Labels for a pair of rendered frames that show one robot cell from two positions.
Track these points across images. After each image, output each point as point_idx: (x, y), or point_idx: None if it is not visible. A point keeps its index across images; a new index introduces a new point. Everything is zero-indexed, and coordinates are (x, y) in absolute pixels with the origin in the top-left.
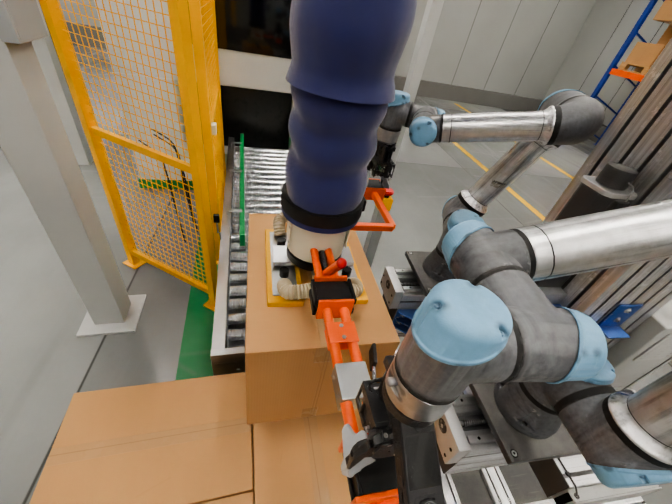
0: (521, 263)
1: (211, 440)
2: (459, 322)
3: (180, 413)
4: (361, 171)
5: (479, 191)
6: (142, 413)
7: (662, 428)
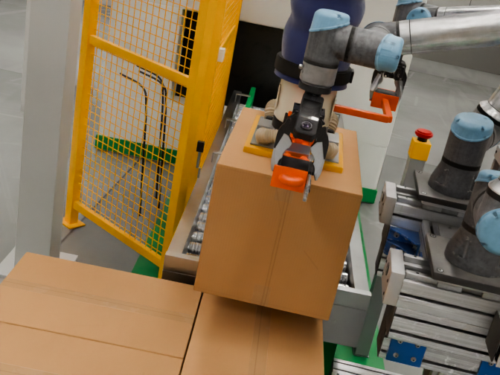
0: (390, 32)
1: (149, 317)
2: (321, 10)
3: (123, 292)
4: None
5: (495, 97)
6: (86, 281)
7: None
